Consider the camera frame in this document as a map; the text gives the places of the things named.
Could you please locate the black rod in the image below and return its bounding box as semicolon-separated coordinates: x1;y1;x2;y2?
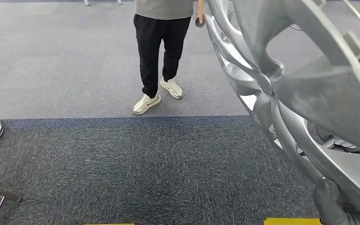
0;184;24;203

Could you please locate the person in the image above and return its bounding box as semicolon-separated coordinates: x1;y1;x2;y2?
132;0;206;116

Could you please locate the person's left hand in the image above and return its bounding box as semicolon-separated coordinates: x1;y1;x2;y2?
196;0;206;25

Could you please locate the silver plastic wheel hubcap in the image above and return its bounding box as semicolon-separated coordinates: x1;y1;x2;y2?
203;0;360;218

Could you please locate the yellow floor tape square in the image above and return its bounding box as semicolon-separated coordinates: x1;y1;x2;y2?
263;217;323;225

